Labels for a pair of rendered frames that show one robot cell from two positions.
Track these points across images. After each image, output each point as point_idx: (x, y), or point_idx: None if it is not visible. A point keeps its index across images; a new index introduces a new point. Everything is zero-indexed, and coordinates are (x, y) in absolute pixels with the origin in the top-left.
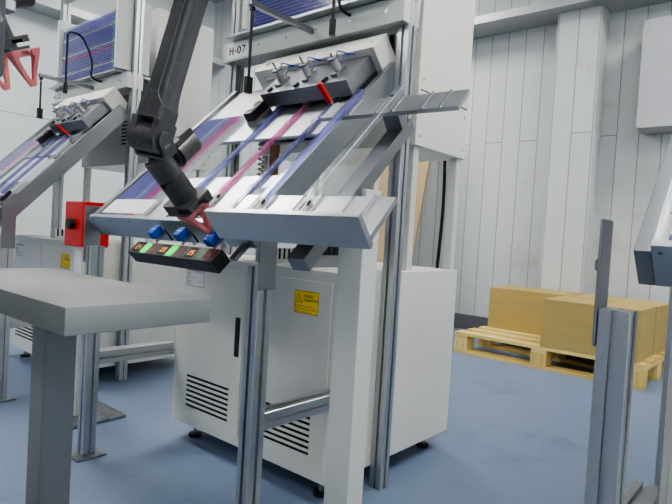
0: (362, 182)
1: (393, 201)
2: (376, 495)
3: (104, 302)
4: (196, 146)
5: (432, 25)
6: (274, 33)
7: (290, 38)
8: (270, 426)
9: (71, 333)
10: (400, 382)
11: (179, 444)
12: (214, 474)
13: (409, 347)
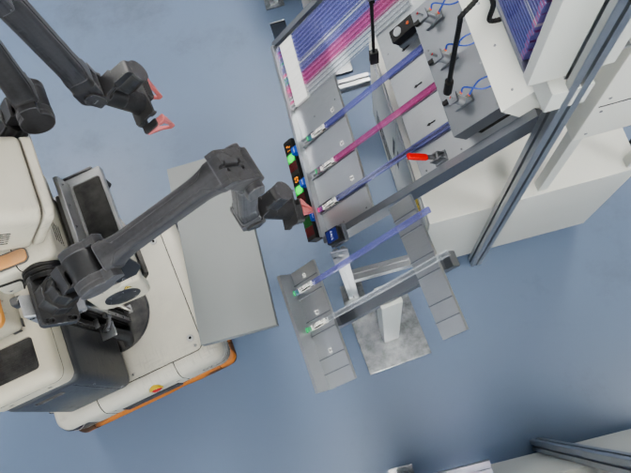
0: (379, 305)
1: (351, 379)
2: (465, 270)
3: (220, 332)
4: (285, 202)
5: None
6: None
7: None
8: (360, 281)
9: (207, 345)
10: (514, 228)
11: (373, 138)
12: (377, 195)
13: (531, 216)
